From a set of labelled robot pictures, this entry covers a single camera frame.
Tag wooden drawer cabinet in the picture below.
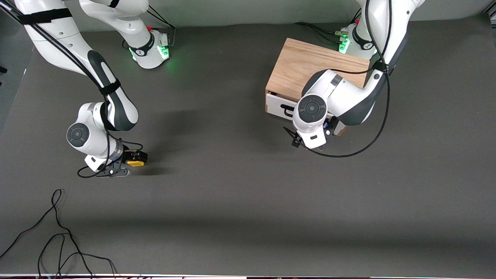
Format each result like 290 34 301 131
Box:
265 38 370 136

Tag thin black table cable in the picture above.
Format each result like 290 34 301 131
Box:
0 189 95 278
37 232 118 278

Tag black left arm base cables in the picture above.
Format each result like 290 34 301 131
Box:
294 9 363 44

